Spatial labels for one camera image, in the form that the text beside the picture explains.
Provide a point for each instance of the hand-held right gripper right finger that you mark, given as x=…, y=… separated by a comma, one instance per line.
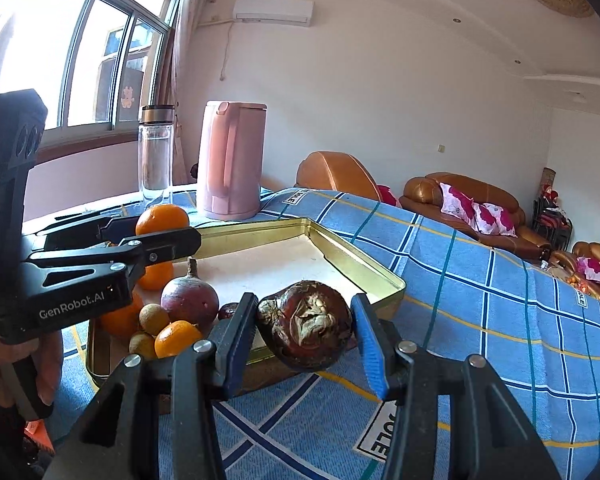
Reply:
x=367, y=345

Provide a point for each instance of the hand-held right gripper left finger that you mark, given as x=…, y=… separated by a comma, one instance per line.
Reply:
x=242, y=340

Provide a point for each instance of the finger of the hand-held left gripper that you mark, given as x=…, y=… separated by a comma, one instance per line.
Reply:
x=170, y=242
x=115, y=230

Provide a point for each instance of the orange tangerine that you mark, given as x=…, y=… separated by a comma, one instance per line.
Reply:
x=177, y=337
x=122, y=317
x=162, y=220
x=155, y=275

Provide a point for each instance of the gold rectangular tin box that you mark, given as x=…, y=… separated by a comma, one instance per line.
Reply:
x=280, y=265

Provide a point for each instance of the person's left hand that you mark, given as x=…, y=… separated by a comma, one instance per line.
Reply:
x=47, y=370

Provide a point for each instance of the clear glass bottle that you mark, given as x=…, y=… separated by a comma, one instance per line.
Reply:
x=156, y=160

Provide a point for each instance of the pink electric kettle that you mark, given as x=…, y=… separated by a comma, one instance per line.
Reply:
x=230, y=160

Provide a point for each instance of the blue plaid tablecloth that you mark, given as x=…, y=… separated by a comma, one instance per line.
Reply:
x=480, y=310

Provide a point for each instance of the red cushion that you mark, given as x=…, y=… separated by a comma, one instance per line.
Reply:
x=390, y=196

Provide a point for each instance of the large framed window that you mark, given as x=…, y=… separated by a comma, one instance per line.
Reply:
x=70, y=45

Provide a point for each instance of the brown leather armchair white piping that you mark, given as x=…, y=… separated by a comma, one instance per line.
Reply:
x=335, y=175

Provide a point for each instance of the beige curtain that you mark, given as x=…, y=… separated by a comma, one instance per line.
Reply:
x=190, y=60

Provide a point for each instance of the brown leather sofa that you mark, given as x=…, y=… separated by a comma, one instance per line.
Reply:
x=500, y=195

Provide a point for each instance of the cluttered coffee table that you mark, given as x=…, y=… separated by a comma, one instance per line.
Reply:
x=577, y=282

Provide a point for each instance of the stacked dark chairs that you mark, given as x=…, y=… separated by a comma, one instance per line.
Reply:
x=552, y=225

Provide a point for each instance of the small pink floral pillow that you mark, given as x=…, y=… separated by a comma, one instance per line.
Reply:
x=591, y=269

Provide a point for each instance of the tall tan vase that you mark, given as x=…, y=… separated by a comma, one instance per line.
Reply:
x=549, y=177

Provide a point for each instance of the white air conditioner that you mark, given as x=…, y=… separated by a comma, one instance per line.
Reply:
x=272, y=10

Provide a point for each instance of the white wall pipe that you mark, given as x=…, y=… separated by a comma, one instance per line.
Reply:
x=225, y=50

